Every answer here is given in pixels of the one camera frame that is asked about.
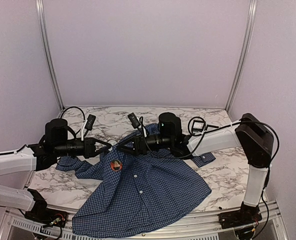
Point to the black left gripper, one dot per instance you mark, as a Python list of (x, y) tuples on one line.
[(89, 149)]

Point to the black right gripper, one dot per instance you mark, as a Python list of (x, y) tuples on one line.
[(141, 148)]

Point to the blue checked button shirt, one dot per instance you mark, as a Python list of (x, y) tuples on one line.
[(147, 183)]

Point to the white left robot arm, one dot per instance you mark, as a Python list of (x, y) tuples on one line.
[(21, 161)]

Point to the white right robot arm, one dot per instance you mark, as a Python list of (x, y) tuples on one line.
[(257, 140)]

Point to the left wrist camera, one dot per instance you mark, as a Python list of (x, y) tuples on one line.
[(87, 126)]

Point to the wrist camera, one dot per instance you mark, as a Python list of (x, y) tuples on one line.
[(137, 124), (87, 126)]

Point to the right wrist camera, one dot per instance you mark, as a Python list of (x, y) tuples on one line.
[(137, 124)]

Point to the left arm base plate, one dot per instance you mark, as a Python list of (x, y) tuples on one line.
[(47, 216)]

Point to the aluminium front rail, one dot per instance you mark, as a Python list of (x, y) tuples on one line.
[(122, 224)]

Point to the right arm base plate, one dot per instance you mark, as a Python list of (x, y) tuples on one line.
[(245, 215)]

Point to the left aluminium frame post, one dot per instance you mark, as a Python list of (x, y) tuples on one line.
[(47, 51)]

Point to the aluminium frame post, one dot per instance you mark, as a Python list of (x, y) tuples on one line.
[(47, 51), (248, 34)]

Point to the right aluminium frame post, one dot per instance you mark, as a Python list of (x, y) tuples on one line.
[(248, 34)]

